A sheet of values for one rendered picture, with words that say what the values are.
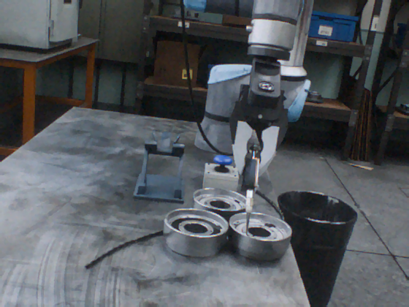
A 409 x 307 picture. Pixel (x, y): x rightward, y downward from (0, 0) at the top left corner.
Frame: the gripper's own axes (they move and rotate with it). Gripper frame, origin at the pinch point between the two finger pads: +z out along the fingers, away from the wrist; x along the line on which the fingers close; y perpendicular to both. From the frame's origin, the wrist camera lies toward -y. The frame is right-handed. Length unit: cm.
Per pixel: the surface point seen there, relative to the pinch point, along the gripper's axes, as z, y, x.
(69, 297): 16.6, -22.0, 22.7
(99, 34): -41, 374, 113
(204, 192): 7.7, 11.6, 6.8
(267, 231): 10.0, -0.4, -4.5
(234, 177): 5.4, 19.3, 1.1
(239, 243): 11.3, -5.6, 0.4
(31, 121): 22, 186, 102
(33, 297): 16.8, -23.2, 27.1
